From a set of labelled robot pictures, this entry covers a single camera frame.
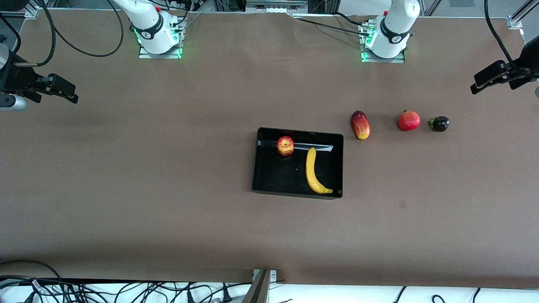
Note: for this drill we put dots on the red yellow mango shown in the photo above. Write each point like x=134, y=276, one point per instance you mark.
x=360, y=126

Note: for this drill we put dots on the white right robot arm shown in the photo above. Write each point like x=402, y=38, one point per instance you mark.
x=151, y=25

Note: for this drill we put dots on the yellow banana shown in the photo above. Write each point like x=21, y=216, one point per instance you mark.
x=310, y=168

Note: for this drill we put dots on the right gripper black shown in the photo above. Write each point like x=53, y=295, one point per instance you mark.
x=17, y=78

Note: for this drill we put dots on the metal connector box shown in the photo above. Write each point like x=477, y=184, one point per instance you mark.
x=276, y=5

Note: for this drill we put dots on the red pomegranate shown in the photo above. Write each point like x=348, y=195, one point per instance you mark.
x=409, y=121

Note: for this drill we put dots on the red yellow apple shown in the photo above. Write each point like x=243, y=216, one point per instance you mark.
x=285, y=146

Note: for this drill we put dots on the black rectangular tray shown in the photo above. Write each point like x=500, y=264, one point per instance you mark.
x=278, y=176

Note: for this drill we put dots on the aluminium frame profile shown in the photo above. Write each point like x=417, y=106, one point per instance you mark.
x=520, y=14
x=33, y=11

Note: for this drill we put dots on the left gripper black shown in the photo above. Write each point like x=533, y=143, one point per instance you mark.
x=524, y=63

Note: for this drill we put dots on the brown table cover sheet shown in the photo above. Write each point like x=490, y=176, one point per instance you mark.
x=168, y=168

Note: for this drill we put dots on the dark purple eggplant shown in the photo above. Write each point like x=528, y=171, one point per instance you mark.
x=441, y=124

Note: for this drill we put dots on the grey metal camera post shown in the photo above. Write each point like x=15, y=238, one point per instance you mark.
x=257, y=290

